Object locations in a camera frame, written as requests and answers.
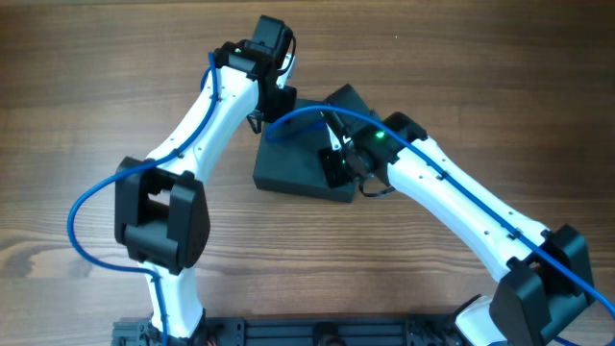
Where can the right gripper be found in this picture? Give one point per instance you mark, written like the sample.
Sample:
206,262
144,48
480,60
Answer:
333,166

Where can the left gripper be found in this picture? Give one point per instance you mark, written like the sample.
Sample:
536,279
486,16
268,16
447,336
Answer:
281,103

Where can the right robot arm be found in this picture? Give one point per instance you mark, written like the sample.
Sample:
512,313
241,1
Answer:
544,279

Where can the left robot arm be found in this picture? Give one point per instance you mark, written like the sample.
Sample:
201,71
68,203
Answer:
161,212

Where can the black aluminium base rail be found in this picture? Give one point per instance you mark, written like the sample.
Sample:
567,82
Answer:
414,330

